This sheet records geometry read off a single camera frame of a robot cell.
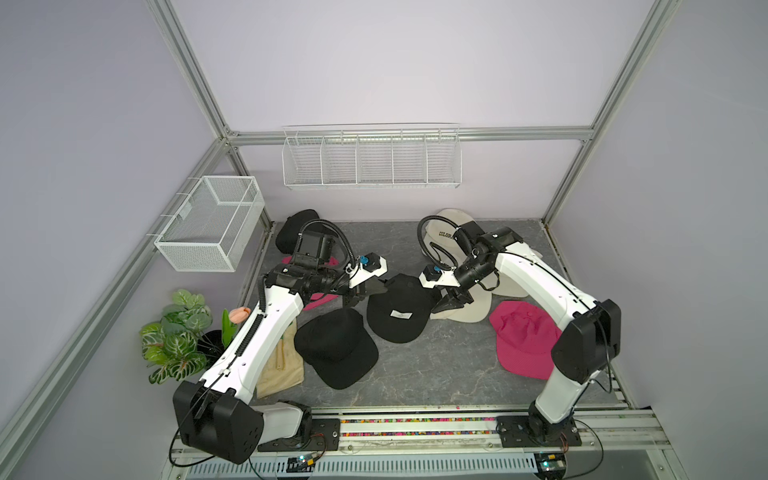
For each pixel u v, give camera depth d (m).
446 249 0.72
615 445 0.74
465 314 0.92
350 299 0.64
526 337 0.84
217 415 0.38
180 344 0.62
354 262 0.60
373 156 0.99
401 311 0.72
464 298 0.69
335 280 0.62
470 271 0.67
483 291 0.69
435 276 0.64
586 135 0.94
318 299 0.67
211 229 0.83
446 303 0.69
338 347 0.86
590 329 0.44
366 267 0.59
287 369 0.85
